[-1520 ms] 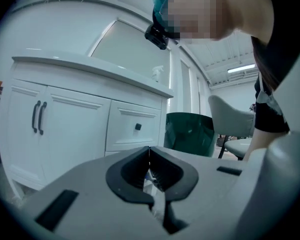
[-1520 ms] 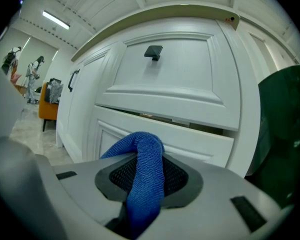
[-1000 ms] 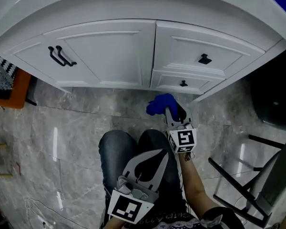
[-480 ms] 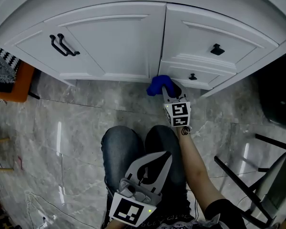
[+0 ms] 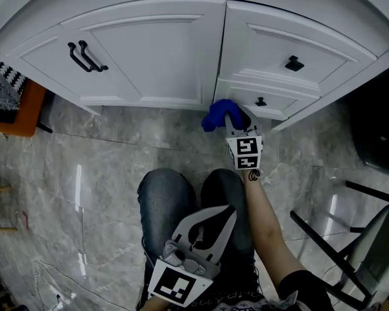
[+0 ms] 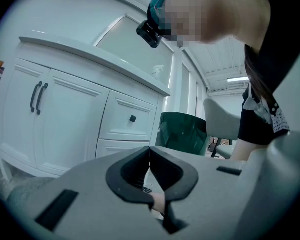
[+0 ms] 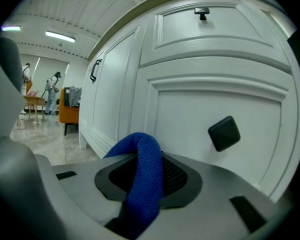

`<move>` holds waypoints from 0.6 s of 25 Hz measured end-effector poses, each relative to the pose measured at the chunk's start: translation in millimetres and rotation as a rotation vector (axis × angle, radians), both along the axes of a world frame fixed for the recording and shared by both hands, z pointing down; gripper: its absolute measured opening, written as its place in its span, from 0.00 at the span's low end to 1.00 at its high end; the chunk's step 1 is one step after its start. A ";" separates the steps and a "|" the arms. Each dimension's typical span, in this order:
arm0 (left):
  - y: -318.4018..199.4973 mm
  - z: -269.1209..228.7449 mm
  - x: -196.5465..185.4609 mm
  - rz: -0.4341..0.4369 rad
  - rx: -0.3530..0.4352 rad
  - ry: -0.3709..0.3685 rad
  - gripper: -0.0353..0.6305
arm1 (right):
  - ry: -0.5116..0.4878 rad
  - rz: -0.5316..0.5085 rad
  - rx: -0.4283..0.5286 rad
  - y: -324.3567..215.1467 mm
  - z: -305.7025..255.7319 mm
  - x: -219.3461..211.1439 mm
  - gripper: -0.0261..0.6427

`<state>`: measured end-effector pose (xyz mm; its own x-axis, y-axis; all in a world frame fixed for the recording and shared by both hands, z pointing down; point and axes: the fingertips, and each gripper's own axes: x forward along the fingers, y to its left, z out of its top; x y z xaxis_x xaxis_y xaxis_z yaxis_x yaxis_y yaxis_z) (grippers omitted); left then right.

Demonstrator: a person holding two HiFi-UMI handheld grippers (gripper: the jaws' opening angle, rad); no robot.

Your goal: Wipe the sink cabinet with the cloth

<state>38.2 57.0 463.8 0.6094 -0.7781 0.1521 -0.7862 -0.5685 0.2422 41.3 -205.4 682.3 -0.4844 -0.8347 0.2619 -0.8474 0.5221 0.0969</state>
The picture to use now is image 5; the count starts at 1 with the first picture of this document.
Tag white cabinet door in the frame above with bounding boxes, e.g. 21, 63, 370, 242
5, 23, 144, 108
60, 0, 228, 109

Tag person's left forearm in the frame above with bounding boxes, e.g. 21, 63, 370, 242
139, 298, 165, 311

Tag person's black lace-print shirt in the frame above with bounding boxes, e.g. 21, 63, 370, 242
139, 269, 335, 311

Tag person's right forearm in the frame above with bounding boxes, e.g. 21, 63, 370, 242
244, 168, 309, 286

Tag person's right leg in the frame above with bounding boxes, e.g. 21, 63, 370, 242
200, 168, 257, 271

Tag person's leg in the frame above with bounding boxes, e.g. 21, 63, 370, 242
200, 168, 257, 271
137, 168, 198, 265

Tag blue cloth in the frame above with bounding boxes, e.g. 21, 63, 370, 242
201, 98, 242, 133

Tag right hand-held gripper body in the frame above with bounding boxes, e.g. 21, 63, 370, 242
225, 126, 265, 171

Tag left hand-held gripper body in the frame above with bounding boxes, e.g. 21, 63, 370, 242
147, 239, 222, 308

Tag person's left leg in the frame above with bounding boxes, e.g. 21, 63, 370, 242
137, 168, 198, 265

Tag grey chair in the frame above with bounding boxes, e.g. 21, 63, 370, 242
290, 179, 389, 309

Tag large white drawer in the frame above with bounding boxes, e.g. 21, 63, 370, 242
218, 0, 379, 95

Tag orange sofa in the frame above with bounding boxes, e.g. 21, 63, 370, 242
0, 53, 53, 139

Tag black white patterned pillow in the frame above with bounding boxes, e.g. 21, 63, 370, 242
0, 62, 29, 122

